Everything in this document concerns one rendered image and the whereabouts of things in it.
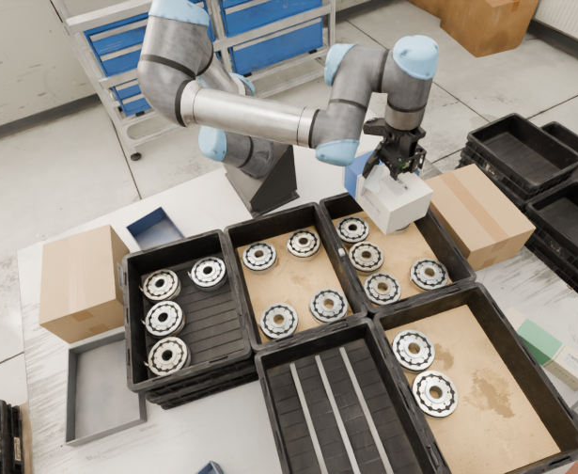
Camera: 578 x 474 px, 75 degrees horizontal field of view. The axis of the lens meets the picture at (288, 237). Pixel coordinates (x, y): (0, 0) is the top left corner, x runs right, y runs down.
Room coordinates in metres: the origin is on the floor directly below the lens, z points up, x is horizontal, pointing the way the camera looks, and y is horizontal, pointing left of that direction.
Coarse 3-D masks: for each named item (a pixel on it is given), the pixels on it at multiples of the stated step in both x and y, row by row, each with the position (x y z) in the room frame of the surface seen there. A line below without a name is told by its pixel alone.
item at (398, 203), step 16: (352, 176) 0.66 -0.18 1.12; (384, 176) 0.63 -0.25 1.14; (400, 176) 0.62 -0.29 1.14; (416, 176) 0.61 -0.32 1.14; (352, 192) 0.65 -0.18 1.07; (368, 192) 0.59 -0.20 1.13; (384, 192) 0.58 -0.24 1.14; (400, 192) 0.57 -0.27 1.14; (416, 192) 0.56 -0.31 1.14; (432, 192) 0.56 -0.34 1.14; (368, 208) 0.59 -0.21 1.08; (384, 208) 0.53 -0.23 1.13; (400, 208) 0.53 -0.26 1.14; (416, 208) 0.54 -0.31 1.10; (384, 224) 0.52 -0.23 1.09; (400, 224) 0.53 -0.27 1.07
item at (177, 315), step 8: (160, 304) 0.52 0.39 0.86; (168, 304) 0.52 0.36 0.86; (176, 304) 0.51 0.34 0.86; (152, 312) 0.50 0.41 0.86; (176, 312) 0.49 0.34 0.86; (152, 320) 0.48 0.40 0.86; (176, 320) 0.47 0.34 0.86; (152, 328) 0.45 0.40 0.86; (160, 328) 0.45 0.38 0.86; (168, 328) 0.45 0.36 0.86; (176, 328) 0.44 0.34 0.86
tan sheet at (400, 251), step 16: (368, 224) 0.72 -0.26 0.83; (368, 240) 0.66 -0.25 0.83; (384, 240) 0.65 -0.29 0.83; (400, 240) 0.64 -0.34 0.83; (416, 240) 0.63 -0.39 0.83; (384, 256) 0.59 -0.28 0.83; (400, 256) 0.58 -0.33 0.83; (416, 256) 0.58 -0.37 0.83; (432, 256) 0.57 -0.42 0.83; (384, 272) 0.54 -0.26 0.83; (400, 272) 0.53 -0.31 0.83
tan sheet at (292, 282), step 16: (272, 240) 0.71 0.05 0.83; (320, 240) 0.68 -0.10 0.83; (240, 256) 0.67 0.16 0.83; (288, 256) 0.64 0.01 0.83; (320, 256) 0.62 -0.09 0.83; (272, 272) 0.59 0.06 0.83; (288, 272) 0.58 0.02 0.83; (304, 272) 0.58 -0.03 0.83; (320, 272) 0.57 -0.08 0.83; (256, 288) 0.55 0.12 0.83; (272, 288) 0.54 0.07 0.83; (288, 288) 0.53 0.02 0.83; (304, 288) 0.52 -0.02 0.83; (320, 288) 0.52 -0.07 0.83; (336, 288) 0.51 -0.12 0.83; (256, 304) 0.49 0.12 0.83; (272, 304) 0.49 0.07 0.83; (288, 304) 0.48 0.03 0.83; (304, 304) 0.47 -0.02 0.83; (256, 320) 0.45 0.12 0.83; (304, 320) 0.43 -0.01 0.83
